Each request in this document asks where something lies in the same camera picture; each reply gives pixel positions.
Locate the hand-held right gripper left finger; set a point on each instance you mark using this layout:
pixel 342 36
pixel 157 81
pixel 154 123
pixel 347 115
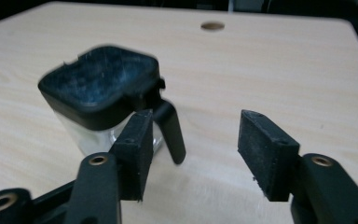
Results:
pixel 135 155

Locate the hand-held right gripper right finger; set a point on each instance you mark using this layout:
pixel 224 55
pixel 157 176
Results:
pixel 267 155

